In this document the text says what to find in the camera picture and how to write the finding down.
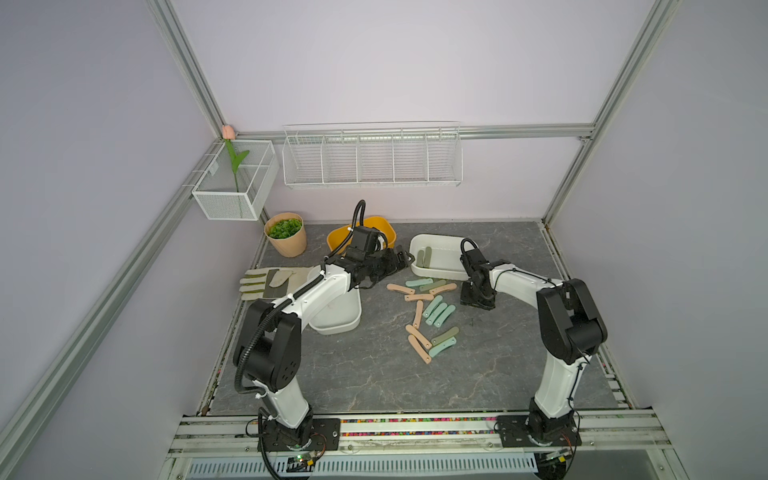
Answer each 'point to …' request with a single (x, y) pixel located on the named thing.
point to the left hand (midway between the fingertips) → (406, 265)
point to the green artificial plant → (285, 228)
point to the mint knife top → (419, 282)
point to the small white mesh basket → (216, 192)
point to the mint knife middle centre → (435, 315)
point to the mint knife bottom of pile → (436, 350)
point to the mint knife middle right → (443, 315)
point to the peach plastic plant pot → (292, 246)
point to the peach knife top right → (443, 288)
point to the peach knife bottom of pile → (420, 350)
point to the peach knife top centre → (414, 297)
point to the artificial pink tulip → (236, 160)
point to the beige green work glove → (272, 283)
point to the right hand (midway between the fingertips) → (469, 299)
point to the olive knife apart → (420, 258)
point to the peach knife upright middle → (418, 312)
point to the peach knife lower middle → (412, 330)
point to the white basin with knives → (437, 256)
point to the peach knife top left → (399, 288)
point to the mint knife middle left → (433, 305)
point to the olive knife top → (432, 285)
